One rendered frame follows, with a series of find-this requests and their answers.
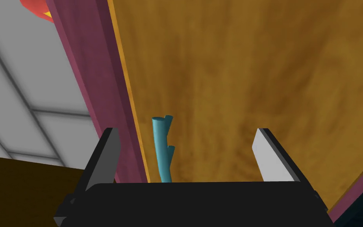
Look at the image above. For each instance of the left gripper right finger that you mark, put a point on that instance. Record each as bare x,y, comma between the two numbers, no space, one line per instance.
272,160

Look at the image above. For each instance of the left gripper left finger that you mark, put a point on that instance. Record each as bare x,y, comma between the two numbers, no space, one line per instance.
104,160

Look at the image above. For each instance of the red and yellow round object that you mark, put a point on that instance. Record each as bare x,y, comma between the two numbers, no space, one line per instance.
38,8

